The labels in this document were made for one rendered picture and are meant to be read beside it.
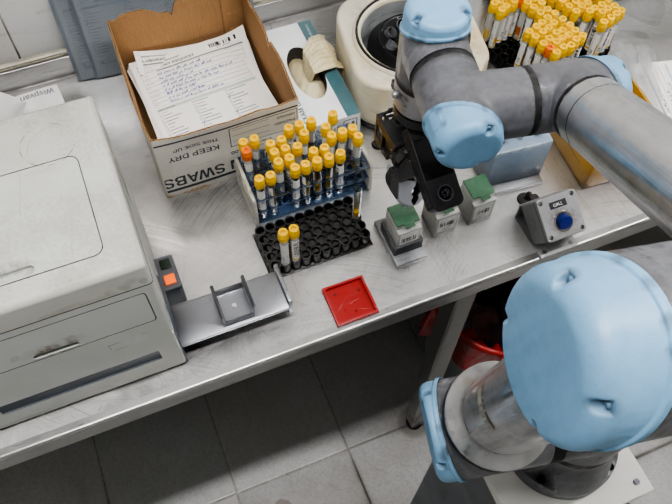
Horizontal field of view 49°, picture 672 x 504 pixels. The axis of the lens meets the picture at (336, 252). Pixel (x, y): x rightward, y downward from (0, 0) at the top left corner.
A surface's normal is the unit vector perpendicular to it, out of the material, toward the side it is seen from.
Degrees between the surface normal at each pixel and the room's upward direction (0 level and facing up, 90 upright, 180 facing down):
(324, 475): 0
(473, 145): 90
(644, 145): 52
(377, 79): 0
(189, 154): 86
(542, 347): 83
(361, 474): 0
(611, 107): 37
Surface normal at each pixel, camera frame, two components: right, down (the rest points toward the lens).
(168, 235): 0.02, -0.50
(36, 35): 0.38, 0.80
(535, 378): -0.97, 0.11
